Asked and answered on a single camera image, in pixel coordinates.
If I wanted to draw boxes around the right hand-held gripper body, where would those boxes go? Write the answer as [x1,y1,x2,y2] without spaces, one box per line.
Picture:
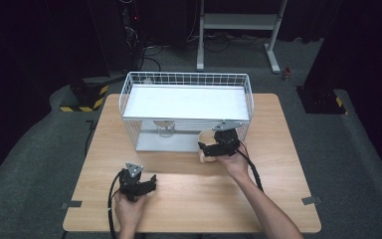
[212,120,243,157]

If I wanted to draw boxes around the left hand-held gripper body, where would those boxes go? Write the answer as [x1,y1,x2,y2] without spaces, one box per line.
[118,162,144,202]

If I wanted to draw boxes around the cream ceramic mug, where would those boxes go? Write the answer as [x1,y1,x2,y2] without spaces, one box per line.
[196,129,219,163]

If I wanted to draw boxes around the glass jar with white lid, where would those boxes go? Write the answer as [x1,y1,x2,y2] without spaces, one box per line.
[153,120,177,138]

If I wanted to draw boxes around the white wire shelf rack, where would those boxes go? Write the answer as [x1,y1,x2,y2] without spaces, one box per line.
[118,71,255,155]

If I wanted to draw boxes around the person's right hand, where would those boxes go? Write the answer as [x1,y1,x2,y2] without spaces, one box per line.
[216,149,251,181]

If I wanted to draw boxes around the person's left hand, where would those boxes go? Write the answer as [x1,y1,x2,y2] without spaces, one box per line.
[113,192,147,230]

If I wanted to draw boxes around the grey tape strip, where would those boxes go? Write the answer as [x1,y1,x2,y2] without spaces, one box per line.
[60,200,84,210]
[300,196,323,206]

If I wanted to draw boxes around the black base with striped edge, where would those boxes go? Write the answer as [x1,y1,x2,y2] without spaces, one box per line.
[59,78,109,113]
[296,86,348,116]

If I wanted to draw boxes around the white metal stand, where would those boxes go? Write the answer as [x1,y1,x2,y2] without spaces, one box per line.
[196,0,288,75]

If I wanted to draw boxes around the black equipment tower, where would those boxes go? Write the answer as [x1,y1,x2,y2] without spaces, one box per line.
[118,0,147,72]

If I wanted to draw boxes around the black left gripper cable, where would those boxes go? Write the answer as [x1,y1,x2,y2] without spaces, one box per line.
[107,170,124,239]

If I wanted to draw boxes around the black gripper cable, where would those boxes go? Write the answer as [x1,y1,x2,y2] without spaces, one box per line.
[107,170,124,239]
[237,140,265,193]

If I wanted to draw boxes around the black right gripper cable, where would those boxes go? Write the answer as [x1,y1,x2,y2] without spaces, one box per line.
[237,140,265,193]

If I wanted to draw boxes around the black floor cable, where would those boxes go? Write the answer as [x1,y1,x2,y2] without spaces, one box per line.
[84,119,97,157]

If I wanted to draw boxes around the tangled black floor cables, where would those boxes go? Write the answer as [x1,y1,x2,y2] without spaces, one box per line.
[142,31,271,73]

